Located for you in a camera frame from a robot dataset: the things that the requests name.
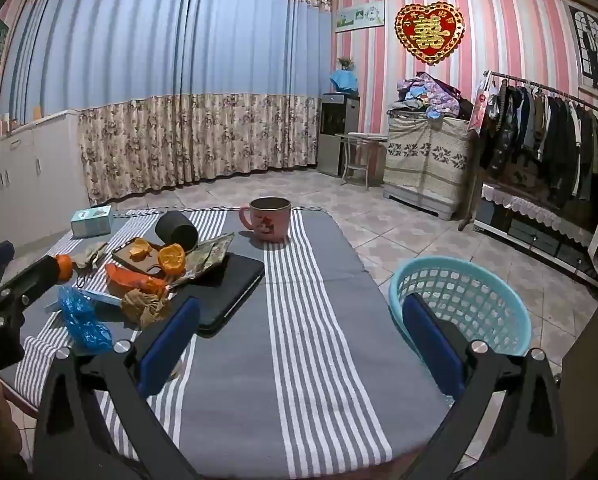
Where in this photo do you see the black cylinder container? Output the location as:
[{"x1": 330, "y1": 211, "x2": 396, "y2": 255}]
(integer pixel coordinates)
[{"x1": 155, "y1": 211, "x2": 200, "y2": 253}]

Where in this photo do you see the grey beige glove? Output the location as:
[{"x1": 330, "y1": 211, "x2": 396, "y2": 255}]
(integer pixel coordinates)
[{"x1": 71, "y1": 241, "x2": 108, "y2": 268}]

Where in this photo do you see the light blue plastic basket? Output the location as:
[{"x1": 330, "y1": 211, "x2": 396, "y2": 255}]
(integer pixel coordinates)
[{"x1": 389, "y1": 256, "x2": 534, "y2": 361}]

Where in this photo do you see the wall poster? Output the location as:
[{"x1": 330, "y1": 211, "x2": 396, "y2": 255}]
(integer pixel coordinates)
[{"x1": 564, "y1": 2, "x2": 598, "y2": 106}]

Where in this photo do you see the pile of clothes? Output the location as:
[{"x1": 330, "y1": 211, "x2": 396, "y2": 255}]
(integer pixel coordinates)
[{"x1": 388, "y1": 72, "x2": 474, "y2": 121}]

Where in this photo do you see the row of hanging clothes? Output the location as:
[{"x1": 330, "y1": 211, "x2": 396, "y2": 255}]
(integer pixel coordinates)
[{"x1": 479, "y1": 80, "x2": 598, "y2": 211}]

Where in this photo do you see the black tablet case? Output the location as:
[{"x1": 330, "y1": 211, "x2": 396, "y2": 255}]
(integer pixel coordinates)
[{"x1": 171, "y1": 252, "x2": 266, "y2": 333}]

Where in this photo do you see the white cabinet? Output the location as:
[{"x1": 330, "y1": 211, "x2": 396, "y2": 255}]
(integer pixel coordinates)
[{"x1": 0, "y1": 109, "x2": 92, "y2": 251}]

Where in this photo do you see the metal clothes rack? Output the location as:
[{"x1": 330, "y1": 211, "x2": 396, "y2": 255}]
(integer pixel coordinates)
[{"x1": 458, "y1": 70, "x2": 598, "y2": 233}]

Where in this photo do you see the brown wooden furniture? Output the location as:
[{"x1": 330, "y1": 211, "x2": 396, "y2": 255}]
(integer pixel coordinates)
[{"x1": 561, "y1": 285, "x2": 598, "y2": 461}]

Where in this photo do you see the pink mug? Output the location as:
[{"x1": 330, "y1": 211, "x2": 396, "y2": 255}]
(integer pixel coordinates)
[{"x1": 238, "y1": 196, "x2": 293, "y2": 243}]

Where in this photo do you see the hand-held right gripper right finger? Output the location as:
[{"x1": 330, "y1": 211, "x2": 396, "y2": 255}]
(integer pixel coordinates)
[{"x1": 401, "y1": 292, "x2": 568, "y2": 480}]

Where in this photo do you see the low black cabinet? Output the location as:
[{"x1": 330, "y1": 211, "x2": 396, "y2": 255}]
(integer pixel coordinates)
[{"x1": 474, "y1": 195, "x2": 598, "y2": 288}]

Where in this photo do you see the blue plastic bag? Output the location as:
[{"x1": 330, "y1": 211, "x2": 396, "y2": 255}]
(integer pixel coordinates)
[{"x1": 58, "y1": 286, "x2": 114, "y2": 352}]

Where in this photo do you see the small metal side table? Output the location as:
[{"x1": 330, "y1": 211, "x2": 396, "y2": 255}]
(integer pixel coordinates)
[{"x1": 336, "y1": 131, "x2": 388, "y2": 190}]

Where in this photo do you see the grey water dispenser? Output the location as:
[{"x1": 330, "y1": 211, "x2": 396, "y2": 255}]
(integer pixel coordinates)
[{"x1": 319, "y1": 92, "x2": 360, "y2": 177}]

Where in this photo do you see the pink gift bag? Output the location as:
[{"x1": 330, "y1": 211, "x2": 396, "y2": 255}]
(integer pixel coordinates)
[{"x1": 468, "y1": 77, "x2": 497, "y2": 133}]

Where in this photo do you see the patterned snack wrapper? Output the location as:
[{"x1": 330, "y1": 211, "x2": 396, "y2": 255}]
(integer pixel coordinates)
[{"x1": 171, "y1": 232, "x2": 236, "y2": 286}]

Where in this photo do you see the cloth-covered cabinet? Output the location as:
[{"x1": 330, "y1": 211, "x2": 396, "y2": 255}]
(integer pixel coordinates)
[{"x1": 383, "y1": 112, "x2": 477, "y2": 221}]

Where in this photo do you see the brown phone case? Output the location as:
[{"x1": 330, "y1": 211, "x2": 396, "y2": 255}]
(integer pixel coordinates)
[{"x1": 111, "y1": 236, "x2": 180, "y2": 278}]

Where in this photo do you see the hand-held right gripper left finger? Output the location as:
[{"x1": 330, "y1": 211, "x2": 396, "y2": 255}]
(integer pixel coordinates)
[{"x1": 33, "y1": 296, "x2": 202, "y2": 480}]

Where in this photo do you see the orange peel half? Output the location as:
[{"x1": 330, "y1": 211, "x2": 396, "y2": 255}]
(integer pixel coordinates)
[
  {"x1": 158, "y1": 243, "x2": 187, "y2": 276},
  {"x1": 128, "y1": 238, "x2": 152, "y2": 262}
]

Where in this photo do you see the teal tissue box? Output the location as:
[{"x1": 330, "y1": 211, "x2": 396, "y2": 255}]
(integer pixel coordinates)
[{"x1": 70, "y1": 205, "x2": 114, "y2": 239}]

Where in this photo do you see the wall calendar picture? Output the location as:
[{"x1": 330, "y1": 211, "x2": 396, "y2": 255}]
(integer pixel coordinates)
[{"x1": 335, "y1": 2, "x2": 386, "y2": 33}]

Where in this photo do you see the brown paper ball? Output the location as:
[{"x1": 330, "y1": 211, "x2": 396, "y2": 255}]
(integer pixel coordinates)
[{"x1": 121, "y1": 290, "x2": 172, "y2": 330}]

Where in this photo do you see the blue floral curtain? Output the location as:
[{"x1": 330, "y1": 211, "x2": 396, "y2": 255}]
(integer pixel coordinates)
[{"x1": 0, "y1": 0, "x2": 334, "y2": 206}]

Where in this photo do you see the grey white striped tablecloth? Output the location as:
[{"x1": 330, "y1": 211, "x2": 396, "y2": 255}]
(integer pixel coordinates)
[{"x1": 0, "y1": 206, "x2": 454, "y2": 466}]

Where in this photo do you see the orange plastic bag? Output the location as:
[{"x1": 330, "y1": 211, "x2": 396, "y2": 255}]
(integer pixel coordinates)
[{"x1": 104, "y1": 262, "x2": 170, "y2": 297}]

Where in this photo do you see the red gold heart decoration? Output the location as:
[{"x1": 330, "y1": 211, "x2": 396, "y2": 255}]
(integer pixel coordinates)
[{"x1": 395, "y1": 2, "x2": 466, "y2": 66}]

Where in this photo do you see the white lace cloth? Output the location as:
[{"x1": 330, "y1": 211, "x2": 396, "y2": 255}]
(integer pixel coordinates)
[{"x1": 481, "y1": 182, "x2": 598, "y2": 248}]

